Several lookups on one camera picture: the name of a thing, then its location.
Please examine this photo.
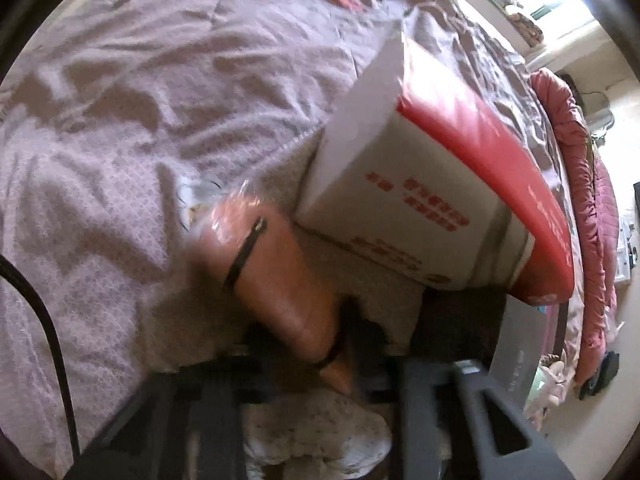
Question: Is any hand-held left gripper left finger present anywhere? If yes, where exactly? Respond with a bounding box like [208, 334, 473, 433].
[75, 355, 251, 480]

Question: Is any dark grey flat box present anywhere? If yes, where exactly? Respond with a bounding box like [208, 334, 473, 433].
[410, 287, 548, 413]

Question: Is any white patterned cloth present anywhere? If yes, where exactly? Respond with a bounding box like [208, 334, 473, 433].
[242, 387, 393, 480]

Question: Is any dark bag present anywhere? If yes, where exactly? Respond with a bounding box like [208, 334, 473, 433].
[580, 350, 621, 401]

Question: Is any black cable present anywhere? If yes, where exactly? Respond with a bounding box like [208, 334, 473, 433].
[0, 255, 81, 461]

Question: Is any red and white cardboard box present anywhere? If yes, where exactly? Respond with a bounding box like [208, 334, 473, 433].
[294, 30, 576, 307]

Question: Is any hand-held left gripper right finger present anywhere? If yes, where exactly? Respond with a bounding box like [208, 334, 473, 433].
[395, 357, 573, 480]

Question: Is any clothes pile on windowsill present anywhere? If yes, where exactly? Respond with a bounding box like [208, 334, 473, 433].
[470, 0, 546, 48]

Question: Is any cream plush rabbit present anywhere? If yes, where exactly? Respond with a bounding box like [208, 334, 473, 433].
[537, 350, 568, 406]

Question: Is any pink quilt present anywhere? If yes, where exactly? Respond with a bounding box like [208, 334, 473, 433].
[529, 70, 621, 386]

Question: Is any mauve bed cover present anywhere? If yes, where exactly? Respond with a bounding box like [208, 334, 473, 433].
[0, 0, 586, 476]

